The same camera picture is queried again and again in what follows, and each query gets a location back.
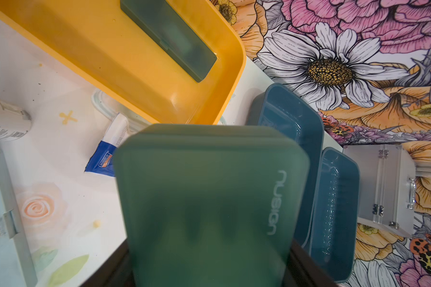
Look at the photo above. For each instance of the blue white gauze bandage pack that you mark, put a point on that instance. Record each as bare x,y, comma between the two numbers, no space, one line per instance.
101,162

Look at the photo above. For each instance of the light blue pencil case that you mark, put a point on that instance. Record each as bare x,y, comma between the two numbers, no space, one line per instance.
16,264

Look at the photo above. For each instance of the large teal plastic tray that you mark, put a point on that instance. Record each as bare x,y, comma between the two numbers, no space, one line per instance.
334,223

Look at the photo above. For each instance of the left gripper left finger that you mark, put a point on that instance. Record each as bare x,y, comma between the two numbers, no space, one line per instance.
115,272

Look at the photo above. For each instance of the yellow plastic tray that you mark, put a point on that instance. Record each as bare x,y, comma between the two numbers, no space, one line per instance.
99,42

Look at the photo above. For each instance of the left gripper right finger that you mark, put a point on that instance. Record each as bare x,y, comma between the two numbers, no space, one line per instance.
301,271

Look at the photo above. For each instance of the silver metal case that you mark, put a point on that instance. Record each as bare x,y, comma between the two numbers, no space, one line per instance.
387,187

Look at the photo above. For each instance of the dark green pencil case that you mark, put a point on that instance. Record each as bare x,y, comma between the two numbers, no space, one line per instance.
210,206
168,30

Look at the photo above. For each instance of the white green-capped bottle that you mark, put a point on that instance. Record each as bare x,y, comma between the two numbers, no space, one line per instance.
14,122

